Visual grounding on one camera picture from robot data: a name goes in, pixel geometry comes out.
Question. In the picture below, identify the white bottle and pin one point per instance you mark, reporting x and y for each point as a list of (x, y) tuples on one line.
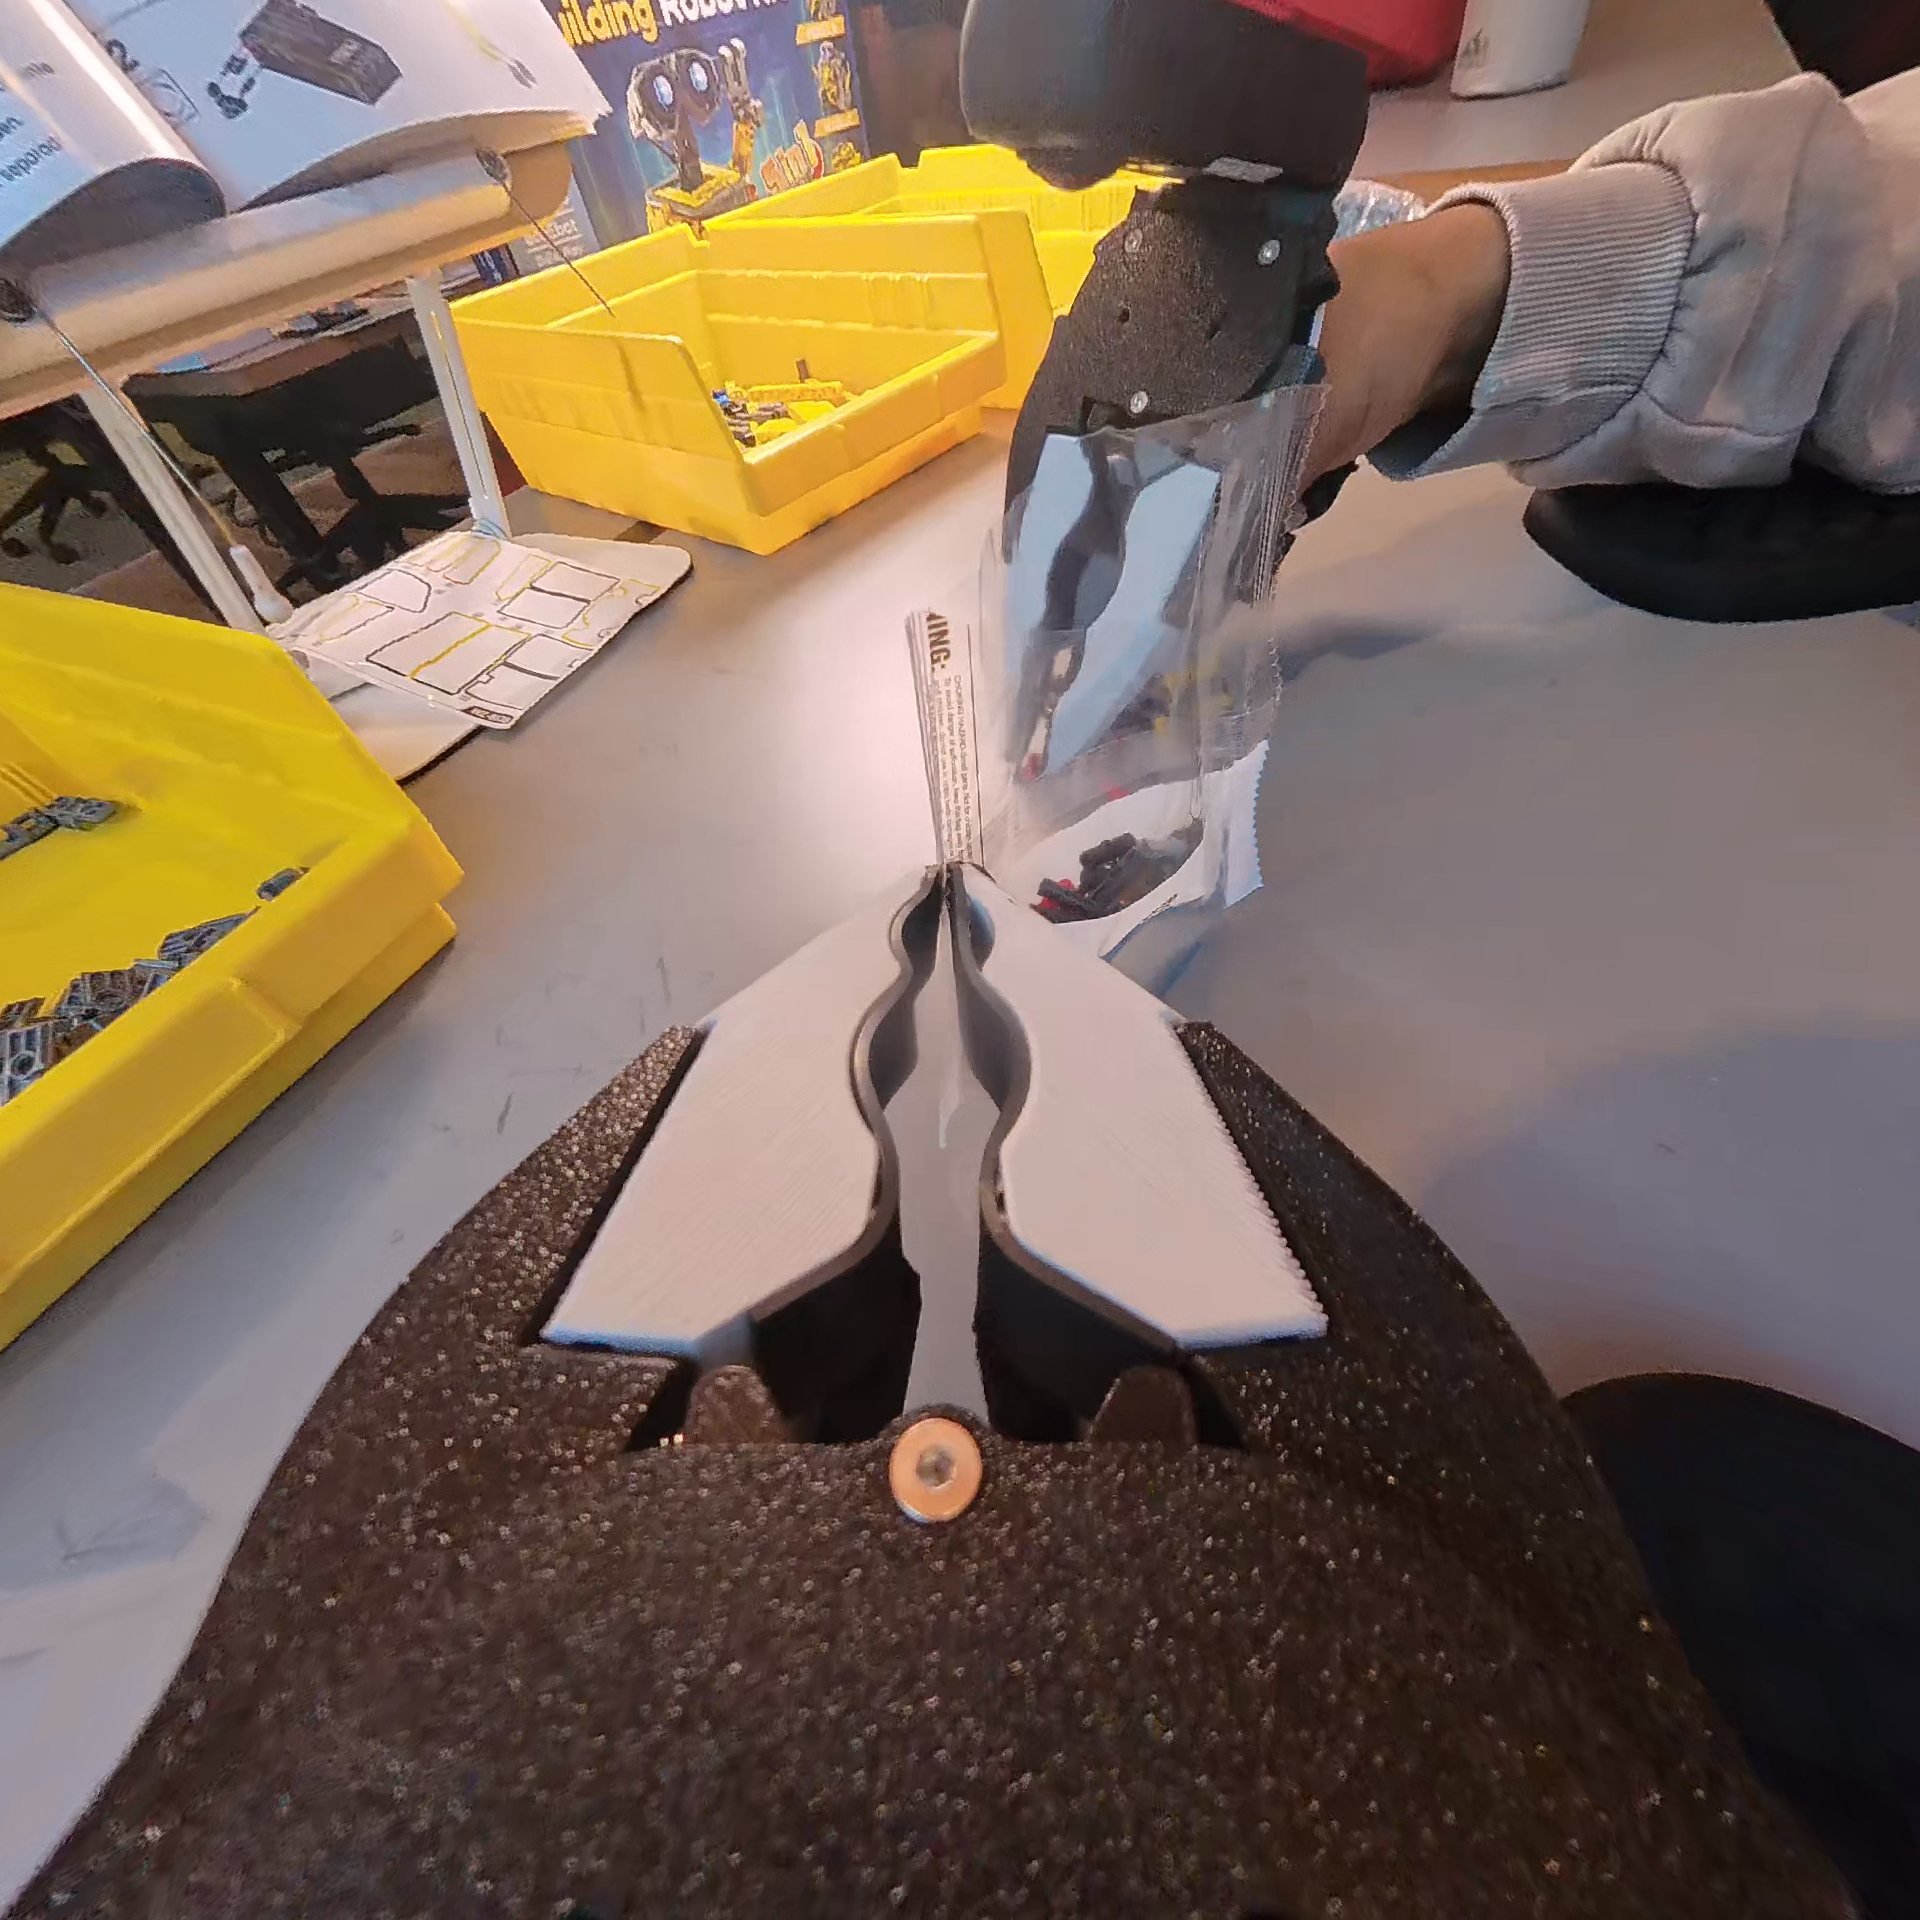
[(1517, 37)]

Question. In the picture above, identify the person's right forearm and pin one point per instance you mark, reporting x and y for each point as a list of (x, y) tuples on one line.
[(1710, 299)]

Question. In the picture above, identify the yellow flat box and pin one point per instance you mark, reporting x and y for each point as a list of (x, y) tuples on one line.
[(242, 1020)]

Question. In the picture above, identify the person's right hand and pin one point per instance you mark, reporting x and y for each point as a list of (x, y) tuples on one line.
[(1395, 315)]

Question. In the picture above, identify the yellow storage bin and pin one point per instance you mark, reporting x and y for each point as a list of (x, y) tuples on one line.
[(962, 240), (603, 451)]

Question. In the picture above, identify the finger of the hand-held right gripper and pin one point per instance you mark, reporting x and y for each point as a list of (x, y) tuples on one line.
[(1056, 555), (1156, 601)]

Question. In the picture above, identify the black armrest pad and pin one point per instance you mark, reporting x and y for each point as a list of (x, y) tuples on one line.
[(1786, 1650), (1740, 547)]

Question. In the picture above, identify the clear plastic bag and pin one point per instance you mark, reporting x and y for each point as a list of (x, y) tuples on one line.
[(1172, 812)]

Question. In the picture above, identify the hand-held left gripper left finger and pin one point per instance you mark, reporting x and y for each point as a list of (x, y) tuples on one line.
[(738, 1186)]

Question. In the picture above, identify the robot kit box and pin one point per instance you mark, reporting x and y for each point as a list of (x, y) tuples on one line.
[(708, 105)]

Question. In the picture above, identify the heap of grey plastic parts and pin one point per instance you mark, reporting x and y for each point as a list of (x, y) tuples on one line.
[(92, 1007)]

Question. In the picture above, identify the grey desk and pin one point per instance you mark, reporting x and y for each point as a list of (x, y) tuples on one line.
[(1622, 960)]

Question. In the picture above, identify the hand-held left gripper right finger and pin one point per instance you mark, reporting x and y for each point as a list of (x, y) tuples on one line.
[(1156, 1186)]

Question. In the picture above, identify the black office chair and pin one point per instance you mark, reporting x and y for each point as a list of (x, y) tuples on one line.
[(270, 451)]

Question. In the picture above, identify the white printed booklet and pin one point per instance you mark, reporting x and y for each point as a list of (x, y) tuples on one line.
[(182, 105)]

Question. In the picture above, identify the red box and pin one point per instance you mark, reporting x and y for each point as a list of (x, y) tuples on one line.
[(1382, 37)]

